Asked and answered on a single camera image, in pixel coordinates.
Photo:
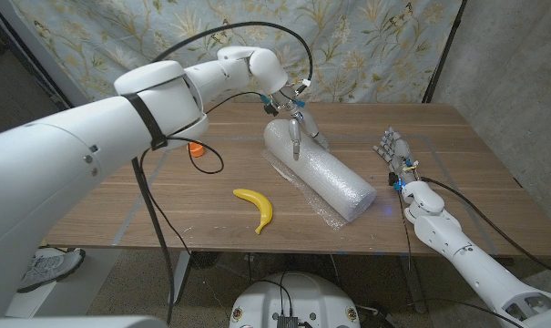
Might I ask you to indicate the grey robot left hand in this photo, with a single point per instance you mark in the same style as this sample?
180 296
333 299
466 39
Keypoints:
293 111

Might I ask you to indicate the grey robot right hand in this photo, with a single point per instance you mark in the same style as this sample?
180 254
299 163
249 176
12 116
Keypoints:
398 155

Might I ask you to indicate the clear bubble wrap roll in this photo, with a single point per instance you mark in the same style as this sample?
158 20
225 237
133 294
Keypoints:
329 177

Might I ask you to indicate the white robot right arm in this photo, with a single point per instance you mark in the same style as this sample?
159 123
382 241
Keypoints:
466 255

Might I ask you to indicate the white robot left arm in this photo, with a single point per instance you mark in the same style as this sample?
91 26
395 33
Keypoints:
74 155

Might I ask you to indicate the yellow toy banana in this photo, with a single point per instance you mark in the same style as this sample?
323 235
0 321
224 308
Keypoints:
262 205

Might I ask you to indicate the small orange cup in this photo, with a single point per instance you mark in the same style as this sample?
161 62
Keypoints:
196 150

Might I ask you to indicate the floral print backdrop cloth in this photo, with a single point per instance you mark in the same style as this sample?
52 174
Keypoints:
370 50

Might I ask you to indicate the black backdrop stand pole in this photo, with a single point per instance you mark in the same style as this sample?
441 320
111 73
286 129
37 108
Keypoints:
444 50

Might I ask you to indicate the grey metal table leg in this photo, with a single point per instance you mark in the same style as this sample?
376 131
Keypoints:
414 284
181 278

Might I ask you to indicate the white robot torso base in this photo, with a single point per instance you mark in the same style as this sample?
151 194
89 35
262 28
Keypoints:
298 296

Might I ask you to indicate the grey sneaker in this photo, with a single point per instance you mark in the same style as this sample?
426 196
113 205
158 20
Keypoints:
47 269

